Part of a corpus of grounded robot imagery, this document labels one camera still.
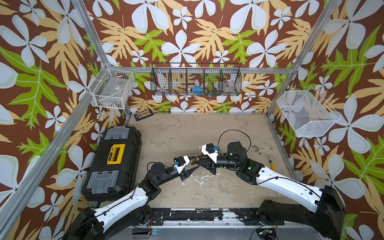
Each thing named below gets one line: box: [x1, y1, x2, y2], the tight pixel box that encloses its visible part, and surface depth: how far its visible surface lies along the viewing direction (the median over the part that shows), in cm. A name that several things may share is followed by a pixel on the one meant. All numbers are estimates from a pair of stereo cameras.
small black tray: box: [133, 108, 154, 122], surface depth 121 cm
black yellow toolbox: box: [81, 126, 142, 201], surface depth 77 cm
